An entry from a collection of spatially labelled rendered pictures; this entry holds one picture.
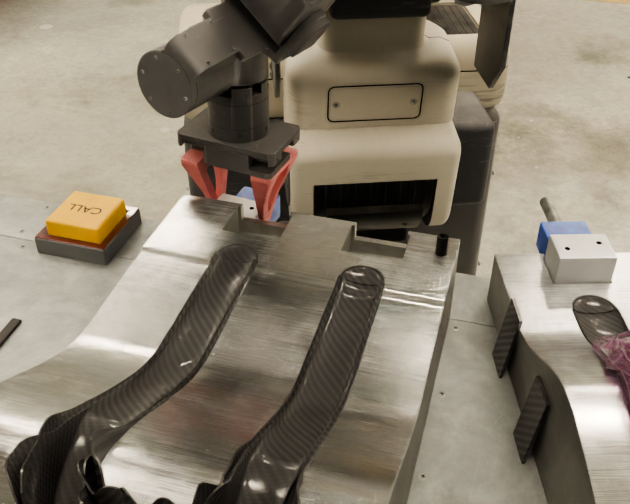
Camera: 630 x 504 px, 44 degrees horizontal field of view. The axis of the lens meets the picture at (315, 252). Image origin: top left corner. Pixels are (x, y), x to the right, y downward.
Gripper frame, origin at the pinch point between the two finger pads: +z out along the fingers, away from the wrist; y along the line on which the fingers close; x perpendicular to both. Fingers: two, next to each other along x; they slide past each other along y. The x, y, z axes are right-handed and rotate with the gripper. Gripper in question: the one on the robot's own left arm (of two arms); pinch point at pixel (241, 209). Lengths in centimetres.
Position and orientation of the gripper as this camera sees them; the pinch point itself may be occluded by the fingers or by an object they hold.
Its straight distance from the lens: 80.7
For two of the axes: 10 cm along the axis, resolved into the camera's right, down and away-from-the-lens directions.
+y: 9.2, 2.5, -3.0
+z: -0.3, 8.1, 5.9
